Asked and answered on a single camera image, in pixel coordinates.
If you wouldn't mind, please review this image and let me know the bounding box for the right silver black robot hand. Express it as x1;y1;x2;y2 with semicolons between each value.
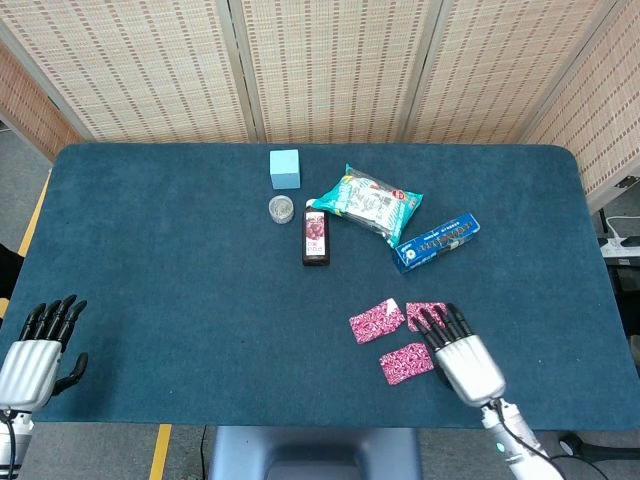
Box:
412;303;507;409

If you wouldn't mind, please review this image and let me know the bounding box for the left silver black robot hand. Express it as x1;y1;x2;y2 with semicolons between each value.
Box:
0;294;90;412

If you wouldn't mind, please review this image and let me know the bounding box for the pink patterned packet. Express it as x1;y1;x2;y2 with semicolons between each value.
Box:
379;342;436;386
348;298;406;345
405;301;448;334

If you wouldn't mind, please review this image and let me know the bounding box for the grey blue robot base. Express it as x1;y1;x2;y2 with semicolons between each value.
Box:
207;426;425;480

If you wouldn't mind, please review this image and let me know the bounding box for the black object beside table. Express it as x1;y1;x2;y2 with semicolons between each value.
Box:
0;243;22;301

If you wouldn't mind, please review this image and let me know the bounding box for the long blue cardboard box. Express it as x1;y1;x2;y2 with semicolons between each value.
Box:
394;212;482;275

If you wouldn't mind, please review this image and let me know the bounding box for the blue felt table mat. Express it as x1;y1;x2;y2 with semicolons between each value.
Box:
0;143;640;431

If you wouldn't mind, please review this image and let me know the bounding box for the white power strip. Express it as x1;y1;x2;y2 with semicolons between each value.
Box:
598;236;640;259

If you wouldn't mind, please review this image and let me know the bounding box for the teal white snack bag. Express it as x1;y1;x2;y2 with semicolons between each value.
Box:
310;163;425;250

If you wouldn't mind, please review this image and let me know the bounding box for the dark red juice bottle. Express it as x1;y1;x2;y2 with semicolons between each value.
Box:
301;198;332;267

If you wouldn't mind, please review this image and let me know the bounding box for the small clear round jar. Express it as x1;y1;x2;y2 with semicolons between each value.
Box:
267;195;295;225

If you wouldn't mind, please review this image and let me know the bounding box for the woven bamboo screen panel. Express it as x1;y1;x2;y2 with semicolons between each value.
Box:
0;0;259;145
402;0;629;146
0;42;84;164
227;0;444;145
519;0;640;211

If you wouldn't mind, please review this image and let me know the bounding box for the light blue cube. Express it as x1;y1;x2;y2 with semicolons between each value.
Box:
269;148;302;191

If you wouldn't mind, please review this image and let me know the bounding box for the white power cable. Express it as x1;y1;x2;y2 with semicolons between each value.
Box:
604;215;640;242

